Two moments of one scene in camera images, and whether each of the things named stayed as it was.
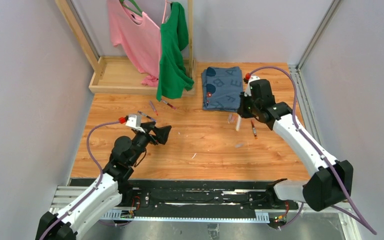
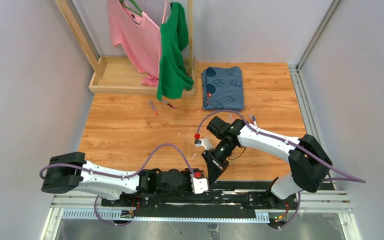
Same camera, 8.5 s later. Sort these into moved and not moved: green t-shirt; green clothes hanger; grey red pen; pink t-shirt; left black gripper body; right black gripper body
Moved: right black gripper body; left black gripper body
Not moved: green clothes hanger; green t-shirt; pink t-shirt; grey red pen
